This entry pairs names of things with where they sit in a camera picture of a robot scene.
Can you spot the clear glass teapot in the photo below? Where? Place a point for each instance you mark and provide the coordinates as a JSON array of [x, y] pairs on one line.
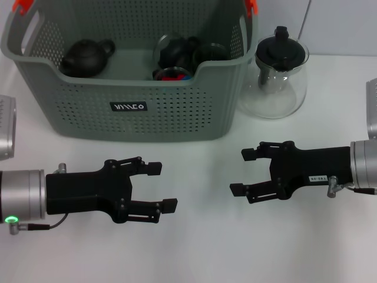
[[271, 100]]

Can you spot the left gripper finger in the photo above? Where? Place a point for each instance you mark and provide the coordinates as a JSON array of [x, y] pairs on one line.
[[147, 168], [153, 207]]

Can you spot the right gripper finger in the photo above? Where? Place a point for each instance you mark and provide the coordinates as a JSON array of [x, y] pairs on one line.
[[259, 191], [265, 150]]

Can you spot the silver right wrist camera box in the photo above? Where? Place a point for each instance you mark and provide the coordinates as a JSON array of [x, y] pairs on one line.
[[372, 109]]

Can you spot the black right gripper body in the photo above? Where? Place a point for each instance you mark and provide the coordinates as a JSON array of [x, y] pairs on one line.
[[312, 165]]

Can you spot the grey-green perforated storage bin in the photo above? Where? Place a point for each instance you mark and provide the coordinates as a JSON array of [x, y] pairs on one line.
[[176, 118]]

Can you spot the black clay teapot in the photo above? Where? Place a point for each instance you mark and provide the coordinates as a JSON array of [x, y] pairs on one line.
[[85, 57]]

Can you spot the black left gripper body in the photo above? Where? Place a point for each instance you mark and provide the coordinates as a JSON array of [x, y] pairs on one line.
[[88, 191]]

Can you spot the black glass teapot lid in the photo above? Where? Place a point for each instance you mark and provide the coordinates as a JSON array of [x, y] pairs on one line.
[[279, 50]]

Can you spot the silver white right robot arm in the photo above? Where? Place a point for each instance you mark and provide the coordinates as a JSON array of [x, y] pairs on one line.
[[365, 165]]

